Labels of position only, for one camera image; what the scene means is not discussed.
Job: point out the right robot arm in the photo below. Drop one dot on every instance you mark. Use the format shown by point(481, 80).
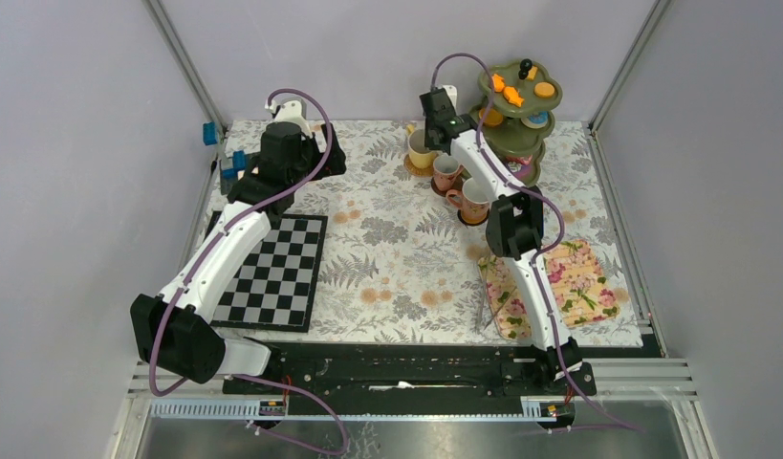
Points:
point(513, 230)

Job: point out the orange bear cookie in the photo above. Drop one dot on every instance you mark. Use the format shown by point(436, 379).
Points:
point(498, 83)

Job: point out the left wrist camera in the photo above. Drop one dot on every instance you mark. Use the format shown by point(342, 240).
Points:
point(293, 111)

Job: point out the black white chessboard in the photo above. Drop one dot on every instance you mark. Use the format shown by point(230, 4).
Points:
point(274, 289)

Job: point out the large pink floral mug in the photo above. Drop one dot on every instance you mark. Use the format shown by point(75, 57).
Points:
point(470, 199)

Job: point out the blue frosted donut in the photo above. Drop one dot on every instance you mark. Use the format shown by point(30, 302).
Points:
point(536, 121)

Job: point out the small orange cookie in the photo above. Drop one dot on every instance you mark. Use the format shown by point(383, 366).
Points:
point(512, 96)

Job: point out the purple candy packet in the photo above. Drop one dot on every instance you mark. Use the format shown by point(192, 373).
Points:
point(519, 170)

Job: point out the metal tongs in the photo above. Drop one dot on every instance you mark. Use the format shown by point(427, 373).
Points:
point(503, 302)

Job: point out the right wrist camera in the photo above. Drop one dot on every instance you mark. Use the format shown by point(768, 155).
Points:
point(452, 94)

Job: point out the toy block set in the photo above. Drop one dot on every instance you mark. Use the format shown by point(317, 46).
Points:
point(230, 166)

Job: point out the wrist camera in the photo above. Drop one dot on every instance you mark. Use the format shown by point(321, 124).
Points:
point(293, 111)
point(452, 94)

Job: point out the green three-tier serving stand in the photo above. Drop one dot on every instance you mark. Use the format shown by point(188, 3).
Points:
point(512, 141)

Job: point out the yellow mug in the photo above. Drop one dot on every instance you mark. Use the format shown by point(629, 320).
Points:
point(420, 156)

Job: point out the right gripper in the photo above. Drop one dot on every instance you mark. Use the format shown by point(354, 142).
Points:
point(428, 142)

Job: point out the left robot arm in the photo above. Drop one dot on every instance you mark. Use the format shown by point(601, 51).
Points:
point(172, 329)

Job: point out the floral snack tray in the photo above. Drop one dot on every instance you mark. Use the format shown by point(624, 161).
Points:
point(582, 291)

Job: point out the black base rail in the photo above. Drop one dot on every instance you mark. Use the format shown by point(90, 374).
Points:
point(396, 379)

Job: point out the blue clip on frame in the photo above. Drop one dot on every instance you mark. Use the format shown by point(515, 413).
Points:
point(210, 133)

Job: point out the round orange biscuit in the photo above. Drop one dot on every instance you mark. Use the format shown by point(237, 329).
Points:
point(544, 89)

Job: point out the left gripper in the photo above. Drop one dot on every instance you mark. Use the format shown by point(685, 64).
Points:
point(334, 163)

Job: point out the black orange face coaster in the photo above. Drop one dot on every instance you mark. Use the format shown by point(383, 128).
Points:
point(472, 222)

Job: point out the floral tablecloth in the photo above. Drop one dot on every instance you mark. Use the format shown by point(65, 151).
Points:
point(399, 267)

